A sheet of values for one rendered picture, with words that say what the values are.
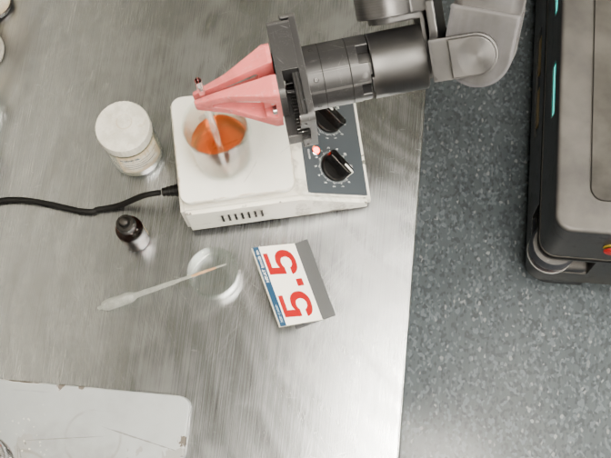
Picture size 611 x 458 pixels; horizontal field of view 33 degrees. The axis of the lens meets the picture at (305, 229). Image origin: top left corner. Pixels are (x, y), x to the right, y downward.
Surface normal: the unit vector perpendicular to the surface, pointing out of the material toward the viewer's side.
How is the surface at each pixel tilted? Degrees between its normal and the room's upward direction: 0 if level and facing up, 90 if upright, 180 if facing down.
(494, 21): 36
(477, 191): 0
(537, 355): 0
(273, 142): 0
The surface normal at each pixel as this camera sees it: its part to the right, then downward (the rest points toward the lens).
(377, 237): -0.04, -0.29
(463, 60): -0.25, 0.29
